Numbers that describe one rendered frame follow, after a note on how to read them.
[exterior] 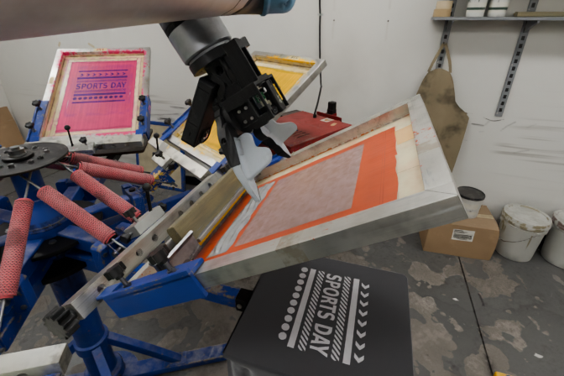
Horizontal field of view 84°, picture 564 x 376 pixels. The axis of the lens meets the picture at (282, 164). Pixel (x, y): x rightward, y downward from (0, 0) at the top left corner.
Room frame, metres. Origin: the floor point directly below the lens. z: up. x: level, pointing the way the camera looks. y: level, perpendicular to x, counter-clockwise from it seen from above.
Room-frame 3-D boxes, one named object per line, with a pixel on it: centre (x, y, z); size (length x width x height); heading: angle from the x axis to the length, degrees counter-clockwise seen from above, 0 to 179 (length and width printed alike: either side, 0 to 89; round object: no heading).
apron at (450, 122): (2.38, -1.18, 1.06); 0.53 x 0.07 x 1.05; 73
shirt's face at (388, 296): (0.67, -0.13, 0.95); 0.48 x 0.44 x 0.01; 73
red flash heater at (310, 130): (1.96, -0.12, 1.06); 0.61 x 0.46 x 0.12; 133
